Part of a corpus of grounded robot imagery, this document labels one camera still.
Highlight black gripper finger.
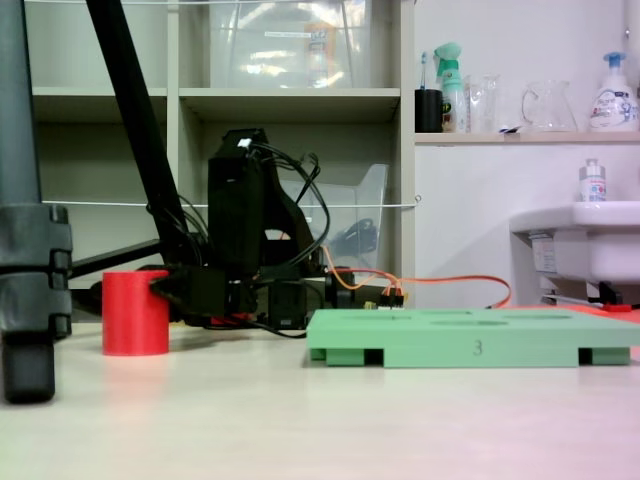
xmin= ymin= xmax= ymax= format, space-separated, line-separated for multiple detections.
xmin=148 ymin=269 xmax=176 ymax=306

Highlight red cylinder block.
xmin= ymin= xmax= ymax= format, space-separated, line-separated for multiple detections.
xmin=102 ymin=271 xmax=171 ymax=357

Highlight red and black table clamp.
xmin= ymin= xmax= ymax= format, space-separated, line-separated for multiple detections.
xmin=209 ymin=312 xmax=266 ymax=327

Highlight dark tripod leg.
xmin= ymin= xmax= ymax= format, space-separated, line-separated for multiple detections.
xmin=69 ymin=0 xmax=201 ymax=281
xmin=0 ymin=0 xmax=74 ymax=405

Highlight clear slanted plastic bin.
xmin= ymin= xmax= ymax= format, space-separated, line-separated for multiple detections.
xmin=277 ymin=163 xmax=390 ymax=281

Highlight beige shelf unit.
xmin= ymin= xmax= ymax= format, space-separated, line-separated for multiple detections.
xmin=0 ymin=0 xmax=417 ymax=321

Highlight clear plastic storage box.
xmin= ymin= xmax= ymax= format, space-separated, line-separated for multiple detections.
xmin=208 ymin=0 xmax=374 ymax=90

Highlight green shape sorter board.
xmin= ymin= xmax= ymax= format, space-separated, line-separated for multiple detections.
xmin=305 ymin=308 xmax=640 ymax=370

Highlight orange labelled packet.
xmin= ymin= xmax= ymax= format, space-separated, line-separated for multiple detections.
xmin=303 ymin=22 xmax=337 ymax=89

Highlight black cup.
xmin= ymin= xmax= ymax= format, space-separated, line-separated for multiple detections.
xmin=414 ymin=88 xmax=444 ymax=134

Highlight green spray bottle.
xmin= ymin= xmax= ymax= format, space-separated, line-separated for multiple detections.
xmin=433 ymin=42 xmax=469 ymax=134

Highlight clear measuring cup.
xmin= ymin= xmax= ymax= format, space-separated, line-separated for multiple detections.
xmin=464 ymin=73 xmax=502 ymax=134

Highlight glass pitcher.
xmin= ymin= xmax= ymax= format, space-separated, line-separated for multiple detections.
xmin=521 ymin=79 xmax=580 ymax=134

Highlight white sink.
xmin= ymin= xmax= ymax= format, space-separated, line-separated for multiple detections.
xmin=509 ymin=200 xmax=640 ymax=299

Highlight small clear sanitizer bottle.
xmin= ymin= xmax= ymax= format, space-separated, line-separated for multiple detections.
xmin=578 ymin=158 xmax=608 ymax=204

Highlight white pump soap bottle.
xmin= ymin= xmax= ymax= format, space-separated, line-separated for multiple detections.
xmin=588 ymin=51 xmax=640 ymax=133

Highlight white string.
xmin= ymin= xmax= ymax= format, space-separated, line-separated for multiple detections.
xmin=42 ymin=195 xmax=422 ymax=211

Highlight black arm servo wires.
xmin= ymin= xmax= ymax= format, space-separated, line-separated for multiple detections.
xmin=247 ymin=141 xmax=332 ymax=281

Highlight short orange wire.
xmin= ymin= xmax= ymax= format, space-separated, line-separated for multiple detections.
xmin=322 ymin=244 xmax=396 ymax=292

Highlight coiled black cable bundle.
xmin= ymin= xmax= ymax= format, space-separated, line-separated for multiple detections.
xmin=330 ymin=218 xmax=380 ymax=261

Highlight long orange looped wire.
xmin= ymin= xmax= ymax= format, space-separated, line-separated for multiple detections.
xmin=384 ymin=273 xmax=512 ymax=312

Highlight beige wall ledge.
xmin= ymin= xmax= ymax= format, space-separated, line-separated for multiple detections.
xmin=414 ymin=131 xmax=640 ymax=146

